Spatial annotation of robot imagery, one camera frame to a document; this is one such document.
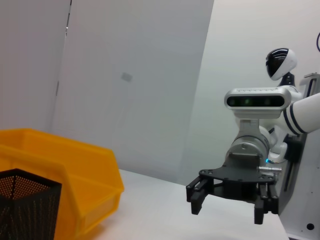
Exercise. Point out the black and white robot head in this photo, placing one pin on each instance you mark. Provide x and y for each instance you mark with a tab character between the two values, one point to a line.
287	60

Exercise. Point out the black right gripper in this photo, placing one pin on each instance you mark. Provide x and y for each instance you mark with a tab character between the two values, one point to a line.
237	182

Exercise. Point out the black mesh pen holder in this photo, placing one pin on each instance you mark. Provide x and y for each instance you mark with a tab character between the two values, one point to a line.
25	205

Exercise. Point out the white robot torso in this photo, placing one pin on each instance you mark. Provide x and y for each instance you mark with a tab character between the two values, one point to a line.
310	187

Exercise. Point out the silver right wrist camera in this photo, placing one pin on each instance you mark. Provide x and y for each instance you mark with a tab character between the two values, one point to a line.
255	102

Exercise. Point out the yellow plastic storage bin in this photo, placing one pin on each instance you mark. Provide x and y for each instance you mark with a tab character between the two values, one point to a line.
87	175

